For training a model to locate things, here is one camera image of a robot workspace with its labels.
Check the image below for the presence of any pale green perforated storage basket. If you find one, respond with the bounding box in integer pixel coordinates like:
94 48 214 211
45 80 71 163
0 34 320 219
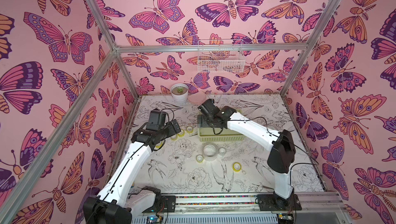
197 114 245 142

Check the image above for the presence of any large clear tape roll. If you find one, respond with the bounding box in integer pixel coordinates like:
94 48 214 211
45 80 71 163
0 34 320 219
202 143 219 162

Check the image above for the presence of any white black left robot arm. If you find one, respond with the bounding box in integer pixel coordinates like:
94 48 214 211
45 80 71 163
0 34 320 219
82 108 181 224

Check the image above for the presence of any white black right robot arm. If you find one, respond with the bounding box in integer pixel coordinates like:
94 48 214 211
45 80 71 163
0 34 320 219
198 99 296 200

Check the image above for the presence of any yellow tape roll far left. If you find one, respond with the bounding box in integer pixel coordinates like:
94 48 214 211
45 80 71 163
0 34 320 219
155 140 165 150

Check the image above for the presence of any small clear tape roll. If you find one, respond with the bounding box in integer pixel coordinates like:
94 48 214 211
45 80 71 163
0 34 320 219
218 147 226 156

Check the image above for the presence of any yellow tape roll front right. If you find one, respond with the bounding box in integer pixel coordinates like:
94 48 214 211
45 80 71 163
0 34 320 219
233 162 242 172

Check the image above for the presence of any white pot with plant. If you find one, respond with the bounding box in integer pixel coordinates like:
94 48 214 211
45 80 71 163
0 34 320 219
170 83 188 103

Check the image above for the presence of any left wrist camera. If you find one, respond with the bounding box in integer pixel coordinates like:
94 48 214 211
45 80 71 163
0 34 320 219
146 108 167 131

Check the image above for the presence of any white wire wall basket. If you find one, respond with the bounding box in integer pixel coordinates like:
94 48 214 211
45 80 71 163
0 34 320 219
197 44 245 73

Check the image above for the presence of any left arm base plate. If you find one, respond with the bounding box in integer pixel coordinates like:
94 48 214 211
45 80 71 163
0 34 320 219
142 195 176 213

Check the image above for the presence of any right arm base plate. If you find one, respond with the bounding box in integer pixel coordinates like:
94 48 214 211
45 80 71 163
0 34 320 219
255 193 302 212

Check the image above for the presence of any aluminium front rail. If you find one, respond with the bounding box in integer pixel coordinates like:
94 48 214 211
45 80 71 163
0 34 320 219
83 192 350 224

